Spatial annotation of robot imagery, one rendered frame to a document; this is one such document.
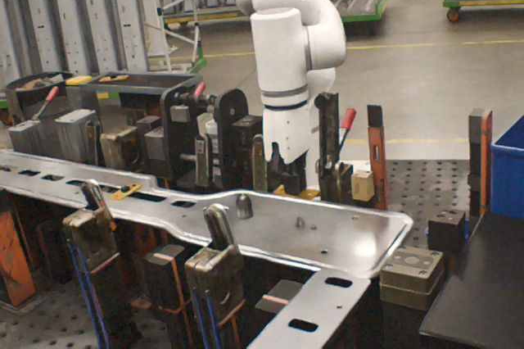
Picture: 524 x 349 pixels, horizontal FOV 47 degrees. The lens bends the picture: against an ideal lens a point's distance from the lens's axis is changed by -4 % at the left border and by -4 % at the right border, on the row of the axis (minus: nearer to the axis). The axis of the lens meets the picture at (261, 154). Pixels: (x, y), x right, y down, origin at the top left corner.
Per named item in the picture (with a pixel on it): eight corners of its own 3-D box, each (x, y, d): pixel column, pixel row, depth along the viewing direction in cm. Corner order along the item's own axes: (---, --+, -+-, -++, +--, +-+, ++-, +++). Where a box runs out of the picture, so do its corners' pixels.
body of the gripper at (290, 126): (281, 87, 114) (287, 142, 118) (251, 104, 107) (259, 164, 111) (317, 88, 110) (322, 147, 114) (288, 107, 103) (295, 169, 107)
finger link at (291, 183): (282, 158, 113) (286, 191, 115) (273, 165, 111) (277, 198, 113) (297, 160, 111) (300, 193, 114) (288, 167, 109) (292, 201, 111)
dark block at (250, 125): (255, 277, 157) (231, 124, 142) (268, 264, 162) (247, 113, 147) (271, 281, 155) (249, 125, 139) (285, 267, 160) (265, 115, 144)
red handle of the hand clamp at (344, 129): (317, 165, 126) (341, 106, 133) (321, 171, 128) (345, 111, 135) (336, 168, 124) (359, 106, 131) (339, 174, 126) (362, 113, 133)
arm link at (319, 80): (282, 121, 193) (270, 49, 183) (341, 114, 191) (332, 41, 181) (282, 138, 182) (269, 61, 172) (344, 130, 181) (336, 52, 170)
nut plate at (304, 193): (272, 193, 116) (271, 188, 116) (282, 185, 119) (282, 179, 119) (311, 200, 112) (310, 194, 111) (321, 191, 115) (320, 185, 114)
